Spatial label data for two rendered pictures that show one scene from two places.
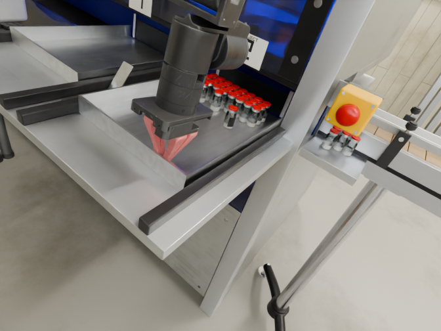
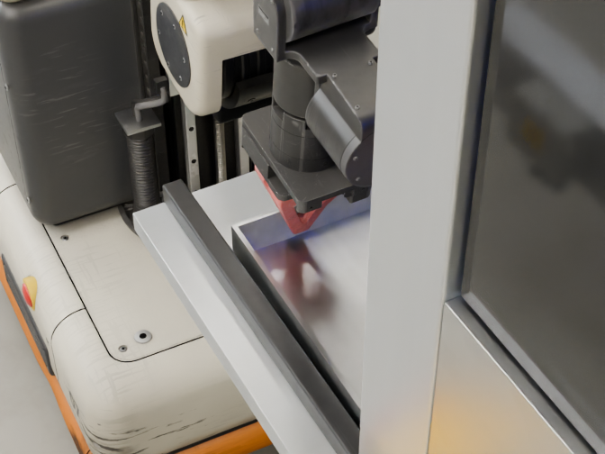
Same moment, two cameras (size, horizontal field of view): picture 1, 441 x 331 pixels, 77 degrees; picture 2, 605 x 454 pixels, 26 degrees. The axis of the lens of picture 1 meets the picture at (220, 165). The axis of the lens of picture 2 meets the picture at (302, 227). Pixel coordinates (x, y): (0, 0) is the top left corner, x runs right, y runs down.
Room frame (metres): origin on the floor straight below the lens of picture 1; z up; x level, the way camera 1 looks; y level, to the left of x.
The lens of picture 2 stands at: (0.79, -0.54, 1.63)
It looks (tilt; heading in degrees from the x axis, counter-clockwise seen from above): 43 degrees down; 126
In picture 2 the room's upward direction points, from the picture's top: straight up
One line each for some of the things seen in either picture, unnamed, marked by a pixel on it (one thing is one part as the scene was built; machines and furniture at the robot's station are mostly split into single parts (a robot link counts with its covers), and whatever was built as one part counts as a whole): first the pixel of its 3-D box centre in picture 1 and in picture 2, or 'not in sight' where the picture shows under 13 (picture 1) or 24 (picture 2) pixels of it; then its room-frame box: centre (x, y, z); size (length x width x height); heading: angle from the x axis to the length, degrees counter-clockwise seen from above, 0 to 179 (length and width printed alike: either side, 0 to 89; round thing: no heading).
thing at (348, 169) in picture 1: (335, 155); not in sight; (0.58, -0.25, 0.87); 0.14 x 0.13 x 0.02; 154
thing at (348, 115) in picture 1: (348, 114); not in sight; (0.51, -0.20, 0.99); 0.04 x 0.04 x 0.04; 64
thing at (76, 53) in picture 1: (109, 50); not in sight; (0.70, 0.37, 0.90); 0.34 x 0.26 x 0.04; 154
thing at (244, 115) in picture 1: (226, 100); not in sight; (0.60, 0.03, 0.90); 0.18 x 0.02 x 0.05; 64
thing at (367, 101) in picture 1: (354, 108); not in sight; (0.55, -0.22, 0.99); 0.08 x 0.07 x 0.07; 154
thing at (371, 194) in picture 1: (316, 260); not in sight; (0.62, -0.40, 0.46); 0.09 x 0.09 x 0.77; 64
